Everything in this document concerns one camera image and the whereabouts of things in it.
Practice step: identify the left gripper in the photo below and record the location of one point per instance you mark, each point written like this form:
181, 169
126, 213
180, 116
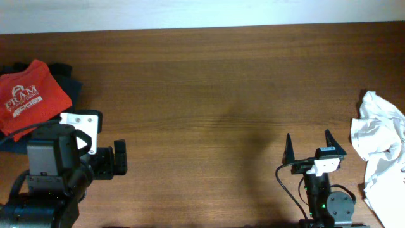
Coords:
119, 157

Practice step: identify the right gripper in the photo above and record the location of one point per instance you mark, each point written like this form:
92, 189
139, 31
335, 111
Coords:
299, 168

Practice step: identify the red soccer t-shirt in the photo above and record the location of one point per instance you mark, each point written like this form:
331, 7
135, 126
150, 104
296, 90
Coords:
11, 122

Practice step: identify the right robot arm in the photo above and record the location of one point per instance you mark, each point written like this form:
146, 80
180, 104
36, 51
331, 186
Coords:
329, 205

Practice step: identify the white t-shirt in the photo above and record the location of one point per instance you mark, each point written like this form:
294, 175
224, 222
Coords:
378, 138

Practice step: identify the dark grey folded garment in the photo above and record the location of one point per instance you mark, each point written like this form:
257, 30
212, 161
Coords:
71, 88

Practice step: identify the navy blue folded garment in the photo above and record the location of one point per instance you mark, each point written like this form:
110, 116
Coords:
19, 147

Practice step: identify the black folded garment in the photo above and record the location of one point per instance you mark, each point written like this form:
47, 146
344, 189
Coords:
54, 68

